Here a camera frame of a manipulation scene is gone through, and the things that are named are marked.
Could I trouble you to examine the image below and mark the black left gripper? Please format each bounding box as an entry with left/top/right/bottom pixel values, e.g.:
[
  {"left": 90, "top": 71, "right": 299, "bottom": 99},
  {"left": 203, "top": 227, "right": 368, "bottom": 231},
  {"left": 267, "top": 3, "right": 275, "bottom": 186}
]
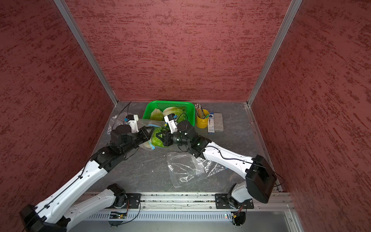
[{"left": 121, "top": 126, "right": 155, "bottom": 155}]

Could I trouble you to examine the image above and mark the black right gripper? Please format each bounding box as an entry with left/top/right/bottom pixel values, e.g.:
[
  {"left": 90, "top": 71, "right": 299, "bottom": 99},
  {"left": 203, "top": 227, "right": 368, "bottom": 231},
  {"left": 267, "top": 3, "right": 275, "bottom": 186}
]
[{"left": 156, "top": 129, "right": 191, "bottom": 147}]

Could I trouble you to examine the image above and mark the chinese cabbage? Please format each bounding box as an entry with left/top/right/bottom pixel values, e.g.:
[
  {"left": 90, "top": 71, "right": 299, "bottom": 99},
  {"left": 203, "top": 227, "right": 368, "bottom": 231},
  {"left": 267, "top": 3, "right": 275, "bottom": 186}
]
[
  {"left": 150, "top": 127, "right": 167, "bottom": 148},
  {"left": 150, "top": 108, "right": 164, "bottom": 121},
  {"left": 162, "top": 106, "right": 186, "bottom": 117}
]

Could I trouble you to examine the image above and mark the clear zipper bag blue seal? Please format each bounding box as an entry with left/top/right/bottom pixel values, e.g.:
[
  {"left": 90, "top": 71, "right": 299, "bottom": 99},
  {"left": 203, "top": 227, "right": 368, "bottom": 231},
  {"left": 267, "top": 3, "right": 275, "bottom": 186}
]
[{"left": 108, "top": 115, "right": 165, "bottom": 154}]

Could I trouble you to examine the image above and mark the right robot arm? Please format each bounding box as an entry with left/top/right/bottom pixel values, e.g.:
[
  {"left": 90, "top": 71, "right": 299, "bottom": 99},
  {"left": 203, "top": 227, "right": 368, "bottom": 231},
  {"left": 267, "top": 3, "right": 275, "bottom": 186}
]
[{"left": 156, "top": 120, "right": 277, "bottom": 208}]

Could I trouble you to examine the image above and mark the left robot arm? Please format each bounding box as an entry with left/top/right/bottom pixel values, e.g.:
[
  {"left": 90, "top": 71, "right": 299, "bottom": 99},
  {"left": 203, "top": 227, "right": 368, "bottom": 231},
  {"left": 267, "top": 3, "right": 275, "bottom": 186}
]
[{"left": 20, "top": 125, "right": 154, "bottom": 232}]

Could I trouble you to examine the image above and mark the spare clear zipper bag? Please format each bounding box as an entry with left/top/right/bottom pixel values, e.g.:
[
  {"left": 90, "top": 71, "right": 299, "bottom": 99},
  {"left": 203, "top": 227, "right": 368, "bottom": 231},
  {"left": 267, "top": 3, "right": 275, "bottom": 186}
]
[{"left": 166, "top": 152, "right": 227, "bottom": 188}]

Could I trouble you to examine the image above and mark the green plastic perforated basket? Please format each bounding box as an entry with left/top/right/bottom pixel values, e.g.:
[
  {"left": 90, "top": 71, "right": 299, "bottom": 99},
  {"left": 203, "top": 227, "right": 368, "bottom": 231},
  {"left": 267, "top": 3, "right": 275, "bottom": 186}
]
[{"left": 143, "top": 100, "right": 196, "bottom": 126}]

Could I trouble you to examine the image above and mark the yellow pencil cup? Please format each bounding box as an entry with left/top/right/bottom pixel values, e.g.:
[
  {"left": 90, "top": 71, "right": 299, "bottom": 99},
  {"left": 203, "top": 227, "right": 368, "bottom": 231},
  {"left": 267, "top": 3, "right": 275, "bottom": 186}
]
[{"left": 196, "top": 109, "right": 209, "bottom": 129}]

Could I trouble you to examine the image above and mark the blue white small box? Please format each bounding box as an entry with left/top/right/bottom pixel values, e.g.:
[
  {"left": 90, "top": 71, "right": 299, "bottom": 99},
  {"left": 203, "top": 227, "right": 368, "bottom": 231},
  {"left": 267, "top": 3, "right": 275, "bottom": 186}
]
[{"left": 207, "top": 112, "right": 215, "bottom": 134}]

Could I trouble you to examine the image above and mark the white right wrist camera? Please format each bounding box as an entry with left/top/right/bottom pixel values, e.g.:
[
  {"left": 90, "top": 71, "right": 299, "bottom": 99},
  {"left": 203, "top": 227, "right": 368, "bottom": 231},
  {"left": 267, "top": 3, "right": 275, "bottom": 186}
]
[{"left": 164, "top": 114, "right": 177, "bottom": 134}]

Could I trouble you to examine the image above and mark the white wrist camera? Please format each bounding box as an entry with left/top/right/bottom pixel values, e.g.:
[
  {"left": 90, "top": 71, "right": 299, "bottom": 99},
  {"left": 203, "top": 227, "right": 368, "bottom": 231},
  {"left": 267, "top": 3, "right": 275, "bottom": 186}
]
[
  {"left": 125, "top": 114, "right": 139, "bottom": 133},
  {"left": 164, "top": 114, "right": 177, "bottom": 134}
]

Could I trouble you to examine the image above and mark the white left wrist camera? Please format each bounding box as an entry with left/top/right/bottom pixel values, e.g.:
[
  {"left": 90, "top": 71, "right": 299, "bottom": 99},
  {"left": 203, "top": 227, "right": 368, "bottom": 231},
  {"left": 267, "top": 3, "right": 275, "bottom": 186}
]
[{"left": 125, "top": 114, "right": 139, "bottom": 133}]

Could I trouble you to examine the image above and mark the black right camera cable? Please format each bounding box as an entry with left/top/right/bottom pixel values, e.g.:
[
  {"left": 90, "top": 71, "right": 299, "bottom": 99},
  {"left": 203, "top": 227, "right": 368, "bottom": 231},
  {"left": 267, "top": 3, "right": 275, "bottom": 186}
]
[{"left": 173, "top": 112, "right": 286, "bottom": 188}]

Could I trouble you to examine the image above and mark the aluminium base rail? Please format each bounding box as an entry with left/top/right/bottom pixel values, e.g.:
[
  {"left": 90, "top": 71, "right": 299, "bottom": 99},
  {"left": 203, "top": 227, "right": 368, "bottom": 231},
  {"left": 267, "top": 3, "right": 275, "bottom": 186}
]
[{"left": 78, "top": 191, "right": 295, "bottom": 212}]

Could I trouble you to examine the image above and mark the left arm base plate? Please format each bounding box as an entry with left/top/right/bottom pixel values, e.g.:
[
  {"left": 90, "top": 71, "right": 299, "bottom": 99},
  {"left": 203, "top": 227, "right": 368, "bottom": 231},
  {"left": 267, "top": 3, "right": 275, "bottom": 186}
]
[{"left": 112, "top": 193, "right": 142, "bottom": 209}]

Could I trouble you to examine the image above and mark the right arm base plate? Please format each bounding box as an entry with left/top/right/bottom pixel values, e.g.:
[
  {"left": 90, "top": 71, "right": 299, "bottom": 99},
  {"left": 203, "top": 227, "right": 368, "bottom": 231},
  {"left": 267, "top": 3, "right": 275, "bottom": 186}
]
[{"left": 215, "top": 193, "right": 254, "bottom": 210}]

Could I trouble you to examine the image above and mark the perforated white cable tray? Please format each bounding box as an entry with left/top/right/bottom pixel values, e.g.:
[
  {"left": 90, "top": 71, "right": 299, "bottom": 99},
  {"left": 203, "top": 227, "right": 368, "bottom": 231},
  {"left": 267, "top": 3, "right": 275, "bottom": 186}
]
[{"left": 86, "top": 211, "right": 233, "bottom": 223}]

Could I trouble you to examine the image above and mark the aluminium left corner post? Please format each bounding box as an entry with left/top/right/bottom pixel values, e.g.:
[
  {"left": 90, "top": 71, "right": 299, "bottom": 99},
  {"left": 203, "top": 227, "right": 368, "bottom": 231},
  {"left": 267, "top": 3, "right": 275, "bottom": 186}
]
[{"left": 54, "top": 0, "right": 118, "bottom": 105}]

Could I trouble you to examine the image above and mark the aluminium corner post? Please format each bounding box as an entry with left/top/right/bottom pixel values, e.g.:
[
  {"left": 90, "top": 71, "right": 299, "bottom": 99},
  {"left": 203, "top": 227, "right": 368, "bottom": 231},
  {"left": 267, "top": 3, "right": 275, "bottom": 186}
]
[
  {"left": 247, "top": 0, "right": 302, "bottom": 108},
  {"left": 54, "top": 0, "right": 118, "bottom": 105}
]

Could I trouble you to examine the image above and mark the aluminium right corner post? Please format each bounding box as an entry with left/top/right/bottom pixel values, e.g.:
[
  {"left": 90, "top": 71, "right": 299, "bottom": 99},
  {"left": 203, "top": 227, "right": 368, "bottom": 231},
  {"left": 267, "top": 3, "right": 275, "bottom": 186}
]
[{"left": 247, "top": 0, "right": 302, "bottom": 108}]

